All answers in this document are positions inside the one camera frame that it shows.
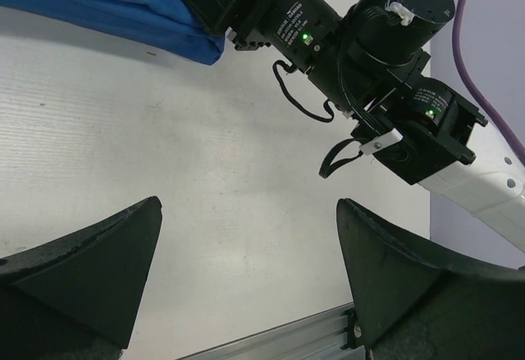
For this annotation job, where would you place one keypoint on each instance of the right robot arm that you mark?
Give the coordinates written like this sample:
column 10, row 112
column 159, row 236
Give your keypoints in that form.
column 369, row 63

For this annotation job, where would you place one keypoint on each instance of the blue surgical wrap cloth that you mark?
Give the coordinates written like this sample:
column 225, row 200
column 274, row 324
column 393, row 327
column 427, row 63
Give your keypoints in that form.
column 164, row 24

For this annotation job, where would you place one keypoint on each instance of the aluminium front frame rail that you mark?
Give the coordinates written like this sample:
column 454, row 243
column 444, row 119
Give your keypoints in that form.
column 319, row 336

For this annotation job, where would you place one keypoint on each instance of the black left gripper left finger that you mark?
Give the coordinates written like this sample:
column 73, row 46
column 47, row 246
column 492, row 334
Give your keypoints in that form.
column 78, row 296

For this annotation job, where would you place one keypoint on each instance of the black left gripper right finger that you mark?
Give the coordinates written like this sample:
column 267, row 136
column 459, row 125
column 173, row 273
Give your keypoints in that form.
column 415, row 299

